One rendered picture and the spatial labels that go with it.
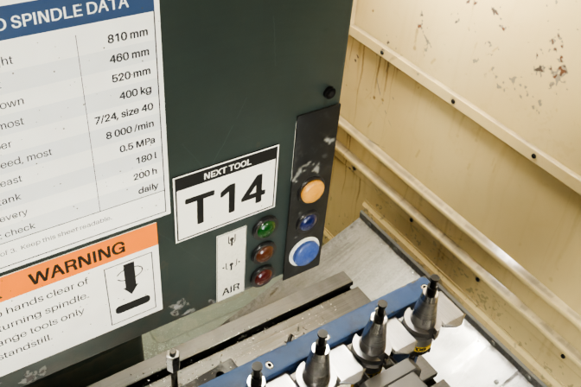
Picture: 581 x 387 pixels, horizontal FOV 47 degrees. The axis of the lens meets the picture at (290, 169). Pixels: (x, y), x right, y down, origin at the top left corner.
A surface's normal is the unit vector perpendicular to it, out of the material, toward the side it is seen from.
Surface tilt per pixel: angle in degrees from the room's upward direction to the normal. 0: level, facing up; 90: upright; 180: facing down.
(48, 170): 90
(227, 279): 90
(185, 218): 90
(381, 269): 24
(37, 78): 90
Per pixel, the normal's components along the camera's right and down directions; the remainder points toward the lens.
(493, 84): -0.83, 0.29
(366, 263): -0.28, -0.59
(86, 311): 0.54, 0.54
